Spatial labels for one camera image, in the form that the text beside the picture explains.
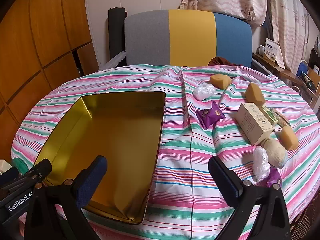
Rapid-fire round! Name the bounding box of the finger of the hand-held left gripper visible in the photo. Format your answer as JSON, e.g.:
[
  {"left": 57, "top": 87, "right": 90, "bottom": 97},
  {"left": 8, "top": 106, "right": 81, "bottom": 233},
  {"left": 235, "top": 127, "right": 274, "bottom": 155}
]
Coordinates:
[
  {"left": 0, "top": 159, "right": 52, "bottom": 200},
  {"left": 0, "top": 167, "right": 19, "bottom": 183}
]

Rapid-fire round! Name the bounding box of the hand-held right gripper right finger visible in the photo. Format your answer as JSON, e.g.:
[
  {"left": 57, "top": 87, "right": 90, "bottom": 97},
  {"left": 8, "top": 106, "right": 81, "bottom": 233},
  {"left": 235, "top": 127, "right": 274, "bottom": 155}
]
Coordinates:
[{"left": 208, "top": 156, "right": 292, "bottom": 240}]

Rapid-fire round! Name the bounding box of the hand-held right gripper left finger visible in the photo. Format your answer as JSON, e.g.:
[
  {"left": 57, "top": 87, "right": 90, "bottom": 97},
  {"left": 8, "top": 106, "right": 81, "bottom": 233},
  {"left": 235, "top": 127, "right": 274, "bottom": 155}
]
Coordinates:
[{"left": 24, "top": 155, "right": 108, "bottom": 240}]

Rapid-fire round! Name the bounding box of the white plastic bag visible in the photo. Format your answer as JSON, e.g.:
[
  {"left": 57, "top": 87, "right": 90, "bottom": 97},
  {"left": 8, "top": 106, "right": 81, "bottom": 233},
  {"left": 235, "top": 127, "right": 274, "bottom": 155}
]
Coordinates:
[
  {"left": 252, "top": 146, "right": 270, "bottom": 182},
  {"left": 192, "top": 83, "right": 217, "bottom": 100}
]

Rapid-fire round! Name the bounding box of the purple snack packet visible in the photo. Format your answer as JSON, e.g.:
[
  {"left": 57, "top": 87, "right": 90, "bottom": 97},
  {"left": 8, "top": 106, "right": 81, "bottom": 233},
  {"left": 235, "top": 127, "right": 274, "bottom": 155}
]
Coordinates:
[
  {"left": 266, "top": 167, "right": 283, "bottom": 188},
  {"left": 196, "top": 101, "right": 227, "bottom": 130}
]

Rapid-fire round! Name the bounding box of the gold metal tin box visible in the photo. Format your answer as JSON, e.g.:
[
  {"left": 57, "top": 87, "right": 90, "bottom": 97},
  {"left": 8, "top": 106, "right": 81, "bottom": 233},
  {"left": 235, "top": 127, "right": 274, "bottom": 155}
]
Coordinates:
[{"left": 32, "top": 91, "right": 167, "bottom": 225}]

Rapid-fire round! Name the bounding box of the beige carton box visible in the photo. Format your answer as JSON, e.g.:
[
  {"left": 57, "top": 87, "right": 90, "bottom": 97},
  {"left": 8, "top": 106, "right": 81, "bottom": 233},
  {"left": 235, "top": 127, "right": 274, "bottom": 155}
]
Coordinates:
[{"left": 236, "top": 103, "right": 274, "bottom": 147}]

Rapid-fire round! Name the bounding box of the small yellow sponge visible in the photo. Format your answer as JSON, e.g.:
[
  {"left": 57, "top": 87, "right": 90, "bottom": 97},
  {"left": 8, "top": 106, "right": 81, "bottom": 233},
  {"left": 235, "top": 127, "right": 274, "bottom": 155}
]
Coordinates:
[{"left": 280, "top": 126, "right": 299, "bottom": 151}]

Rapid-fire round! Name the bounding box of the green label snack packet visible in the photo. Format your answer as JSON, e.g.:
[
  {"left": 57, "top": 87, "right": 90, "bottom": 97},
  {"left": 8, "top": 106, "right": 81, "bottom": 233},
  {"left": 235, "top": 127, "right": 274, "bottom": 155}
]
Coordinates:
[{"left": 261, "top": 105, "right": 278, "bottom": 128}]

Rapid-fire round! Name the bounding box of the green edged snack packet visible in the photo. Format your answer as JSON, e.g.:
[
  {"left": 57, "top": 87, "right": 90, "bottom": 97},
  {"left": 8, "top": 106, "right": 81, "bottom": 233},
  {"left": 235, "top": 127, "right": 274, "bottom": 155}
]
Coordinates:
[{"left": 271, "top": 107, "right": 290, "bottom": 127}]

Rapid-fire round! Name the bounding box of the tall yellow sponge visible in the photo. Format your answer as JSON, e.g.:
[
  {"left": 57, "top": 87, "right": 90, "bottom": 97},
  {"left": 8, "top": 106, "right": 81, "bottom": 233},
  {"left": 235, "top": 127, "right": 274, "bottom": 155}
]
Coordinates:
[{"left": 244, "top": 82, "right": 265, "bottom": 106}]

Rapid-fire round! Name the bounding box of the wedge yellow sponge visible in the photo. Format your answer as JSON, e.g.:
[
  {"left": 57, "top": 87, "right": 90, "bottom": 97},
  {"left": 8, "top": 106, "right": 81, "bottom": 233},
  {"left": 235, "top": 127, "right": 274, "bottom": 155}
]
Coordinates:
[{"left": 210, "top": 74, "right": 232, "bottom": 90}]

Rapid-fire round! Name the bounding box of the glass bottle white cube cap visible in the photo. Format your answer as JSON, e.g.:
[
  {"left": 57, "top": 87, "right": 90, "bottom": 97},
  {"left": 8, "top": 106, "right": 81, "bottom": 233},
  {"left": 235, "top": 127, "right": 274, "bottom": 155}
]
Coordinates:
[{"left": 0, "top": 159, "right": 11, "bottom": 173}]

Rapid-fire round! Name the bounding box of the striped pink green tablecloth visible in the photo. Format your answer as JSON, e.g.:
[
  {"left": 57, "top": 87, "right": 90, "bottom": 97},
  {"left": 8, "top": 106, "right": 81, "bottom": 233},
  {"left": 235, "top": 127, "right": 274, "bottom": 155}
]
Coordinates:
[{"left": 11, "top": 64, "right": 320, "bottom": 240}]

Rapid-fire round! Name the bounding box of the brown cloth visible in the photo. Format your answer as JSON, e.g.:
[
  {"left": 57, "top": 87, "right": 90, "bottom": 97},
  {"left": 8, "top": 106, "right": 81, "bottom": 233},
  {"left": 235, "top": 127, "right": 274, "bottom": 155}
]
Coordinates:
[{"left": 209, "top": 57, "right": 238, "bottom": 67}]

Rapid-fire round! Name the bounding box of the side desk with clutter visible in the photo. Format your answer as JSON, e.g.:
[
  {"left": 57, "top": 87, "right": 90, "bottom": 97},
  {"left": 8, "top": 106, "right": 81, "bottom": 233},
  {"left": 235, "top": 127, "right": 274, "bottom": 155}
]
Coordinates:
[{"left": 252, "top": 52, "right": 320, "bottom": 100}]

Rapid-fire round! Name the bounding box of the wooden wardrobe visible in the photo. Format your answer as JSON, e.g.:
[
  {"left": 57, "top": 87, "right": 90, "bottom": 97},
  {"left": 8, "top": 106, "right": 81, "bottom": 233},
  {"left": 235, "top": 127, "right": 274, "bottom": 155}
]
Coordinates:
[{"left": 0, "top": 0, "right": 99, "bottom": 160}]

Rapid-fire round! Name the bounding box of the blue round-top object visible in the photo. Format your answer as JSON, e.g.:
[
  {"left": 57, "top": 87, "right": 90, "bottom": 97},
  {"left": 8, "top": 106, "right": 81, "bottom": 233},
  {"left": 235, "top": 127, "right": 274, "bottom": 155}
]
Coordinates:
[{"left": 297, "top": 60, "right": 309, "bottom": 77}]

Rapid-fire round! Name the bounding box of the cardboard box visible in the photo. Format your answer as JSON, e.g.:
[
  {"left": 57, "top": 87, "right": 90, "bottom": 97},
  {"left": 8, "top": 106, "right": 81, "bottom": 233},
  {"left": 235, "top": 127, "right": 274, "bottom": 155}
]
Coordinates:
[{"left": 307, "top": 66, "right": 320, "bottom": 90}]

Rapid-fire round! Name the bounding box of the white box blue label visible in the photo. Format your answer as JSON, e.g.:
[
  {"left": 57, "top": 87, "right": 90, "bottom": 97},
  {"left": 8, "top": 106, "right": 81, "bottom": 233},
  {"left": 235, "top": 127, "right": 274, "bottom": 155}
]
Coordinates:
[{"left": 262, "top": 38, "right": 279, "bottom": 62}]

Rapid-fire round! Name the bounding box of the grey yellow blue chair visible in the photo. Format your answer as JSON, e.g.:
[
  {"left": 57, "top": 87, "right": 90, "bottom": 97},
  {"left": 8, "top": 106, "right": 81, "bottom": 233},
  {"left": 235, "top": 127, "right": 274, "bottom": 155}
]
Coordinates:
[{"left": 100, "top": 9, "right": 253, "bottom": 69}]

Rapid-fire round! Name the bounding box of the black rolled mat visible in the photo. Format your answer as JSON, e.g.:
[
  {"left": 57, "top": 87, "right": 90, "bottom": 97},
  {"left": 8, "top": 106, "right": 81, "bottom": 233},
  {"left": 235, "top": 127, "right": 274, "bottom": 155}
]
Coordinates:
[{"left": 108, "top": 7, "right": 127, "bottom": 60}]

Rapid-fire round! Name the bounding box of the hanging pink patterned curtain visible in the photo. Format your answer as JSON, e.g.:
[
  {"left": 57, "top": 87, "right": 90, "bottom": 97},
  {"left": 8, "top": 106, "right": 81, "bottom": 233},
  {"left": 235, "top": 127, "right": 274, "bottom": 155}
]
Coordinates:
[{"left": 266, "top": 0, "right": 317, "bottom": 70}]

